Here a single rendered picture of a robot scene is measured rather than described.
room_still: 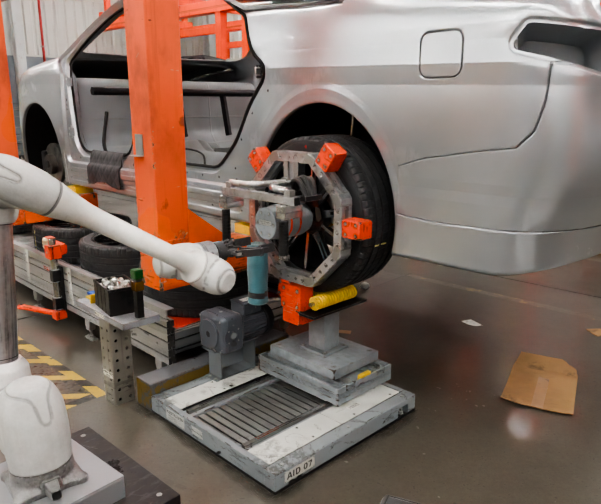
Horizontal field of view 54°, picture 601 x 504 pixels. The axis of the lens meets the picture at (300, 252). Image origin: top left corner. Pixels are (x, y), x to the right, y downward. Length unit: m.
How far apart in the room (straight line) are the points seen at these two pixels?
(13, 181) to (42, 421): 0.59
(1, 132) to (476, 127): 3.11
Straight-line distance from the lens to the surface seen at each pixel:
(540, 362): 3.33
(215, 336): 2.63
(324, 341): 2.67
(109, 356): 2.77
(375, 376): 2.68
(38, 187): 1.59
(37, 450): 1.66
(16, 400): 1.64
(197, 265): 1.72
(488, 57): 2.06
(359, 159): 2.37
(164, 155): 2.54
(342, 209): 2.24
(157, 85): 2.53
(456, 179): 2.11
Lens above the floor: 1.31
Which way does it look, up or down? 14 degrees down
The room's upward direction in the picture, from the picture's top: straight up
